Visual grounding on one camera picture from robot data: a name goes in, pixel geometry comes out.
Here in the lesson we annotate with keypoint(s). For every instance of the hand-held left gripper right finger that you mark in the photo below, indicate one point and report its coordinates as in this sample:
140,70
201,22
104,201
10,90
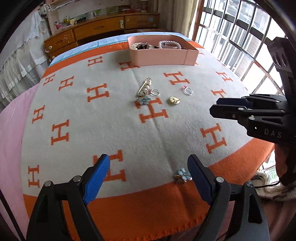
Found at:
200,178

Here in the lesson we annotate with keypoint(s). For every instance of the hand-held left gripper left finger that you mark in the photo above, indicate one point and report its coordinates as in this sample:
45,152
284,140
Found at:
97,178

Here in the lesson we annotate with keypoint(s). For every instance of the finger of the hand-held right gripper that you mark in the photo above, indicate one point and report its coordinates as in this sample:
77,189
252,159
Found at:
226,111
231,101

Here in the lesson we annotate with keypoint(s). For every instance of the blue flower brooch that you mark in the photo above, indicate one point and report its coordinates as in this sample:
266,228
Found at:
182,175

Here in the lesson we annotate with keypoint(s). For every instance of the pink jewelry box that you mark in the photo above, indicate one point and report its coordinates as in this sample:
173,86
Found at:
157,58

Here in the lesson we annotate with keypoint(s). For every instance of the round gold pendant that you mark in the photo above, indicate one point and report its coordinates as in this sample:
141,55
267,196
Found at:
174,100

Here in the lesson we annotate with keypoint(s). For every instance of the orange and grey patterned blanket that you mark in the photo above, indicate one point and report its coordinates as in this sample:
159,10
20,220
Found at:
104,120

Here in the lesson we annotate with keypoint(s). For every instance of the white furry rug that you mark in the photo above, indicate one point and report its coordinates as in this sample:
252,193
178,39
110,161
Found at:
272,192

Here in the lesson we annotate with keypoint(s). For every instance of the metal window grille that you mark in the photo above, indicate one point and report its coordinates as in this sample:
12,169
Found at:
231,34

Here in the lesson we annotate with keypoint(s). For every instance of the gold pin brooch with charms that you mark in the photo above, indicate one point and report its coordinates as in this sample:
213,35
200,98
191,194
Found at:
144,100

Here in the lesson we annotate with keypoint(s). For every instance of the pink bed sheet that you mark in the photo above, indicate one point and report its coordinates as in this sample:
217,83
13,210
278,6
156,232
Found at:
11,150

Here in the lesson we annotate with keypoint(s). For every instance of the beige curtain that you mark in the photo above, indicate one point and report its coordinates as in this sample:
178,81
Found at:
194,16

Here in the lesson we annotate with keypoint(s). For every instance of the blue patterned sheet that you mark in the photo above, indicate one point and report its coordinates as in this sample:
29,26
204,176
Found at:
99,42

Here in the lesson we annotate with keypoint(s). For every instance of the white lace cover cloth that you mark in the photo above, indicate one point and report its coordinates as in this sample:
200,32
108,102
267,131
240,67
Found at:
18,58

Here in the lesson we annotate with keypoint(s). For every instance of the wooden desk with drawers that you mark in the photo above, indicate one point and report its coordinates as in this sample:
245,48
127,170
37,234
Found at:
101,27

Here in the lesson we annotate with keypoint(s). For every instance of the pink pen cup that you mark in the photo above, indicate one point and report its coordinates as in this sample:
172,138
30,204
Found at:
58,25

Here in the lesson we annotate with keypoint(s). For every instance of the white mug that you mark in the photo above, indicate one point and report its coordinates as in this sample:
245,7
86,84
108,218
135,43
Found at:
92,15

